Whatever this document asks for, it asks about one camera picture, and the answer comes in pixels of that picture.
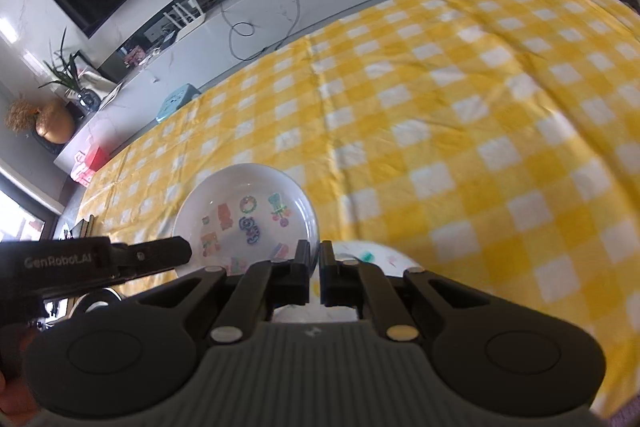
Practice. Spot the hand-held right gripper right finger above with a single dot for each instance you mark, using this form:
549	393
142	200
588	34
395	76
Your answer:
372	292

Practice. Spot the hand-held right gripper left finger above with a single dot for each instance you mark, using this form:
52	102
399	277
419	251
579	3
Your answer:
252	289

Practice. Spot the small white sticker plate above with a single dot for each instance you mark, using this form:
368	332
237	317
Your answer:
240	202

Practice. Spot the gold round vase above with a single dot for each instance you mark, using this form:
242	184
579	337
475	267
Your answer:
54	122

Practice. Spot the dried flower bunch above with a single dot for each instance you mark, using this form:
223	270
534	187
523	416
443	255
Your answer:
21	116

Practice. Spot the green plant in glass vase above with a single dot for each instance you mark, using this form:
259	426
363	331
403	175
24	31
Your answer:
67	74

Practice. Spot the yellow checked tablecloth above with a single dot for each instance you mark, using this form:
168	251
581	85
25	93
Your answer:
450	132

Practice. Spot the white fruit pattern plate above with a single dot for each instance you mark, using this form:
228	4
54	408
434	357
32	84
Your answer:
380	257

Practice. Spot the light blue stool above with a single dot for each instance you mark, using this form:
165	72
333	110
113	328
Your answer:
176	103

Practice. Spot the white wifi router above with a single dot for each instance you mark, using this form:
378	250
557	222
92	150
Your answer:
185	21

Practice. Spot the red gift box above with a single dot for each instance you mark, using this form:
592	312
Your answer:
91	164

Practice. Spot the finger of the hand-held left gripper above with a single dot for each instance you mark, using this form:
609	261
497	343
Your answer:
150	254

